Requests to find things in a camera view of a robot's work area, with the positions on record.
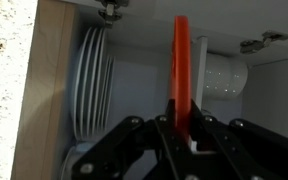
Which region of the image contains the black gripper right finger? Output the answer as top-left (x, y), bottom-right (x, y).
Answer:
top-left (197, 116), bottom-right (288, 180)

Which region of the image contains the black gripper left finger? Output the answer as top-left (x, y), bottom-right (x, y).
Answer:
top-left (70, 116), bottom-right (165, 180)

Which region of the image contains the wooden upper cabinet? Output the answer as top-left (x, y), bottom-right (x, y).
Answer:
top-left (11, 0), bottom-right (288, 180)

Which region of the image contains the metal cabinet hinge left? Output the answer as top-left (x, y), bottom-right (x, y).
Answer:
top-left (98, 0), bottom-right (129, 28)

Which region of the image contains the stack of white plates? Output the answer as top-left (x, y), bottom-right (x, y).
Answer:
top-left (70, 27), bottom-right (115, 141)

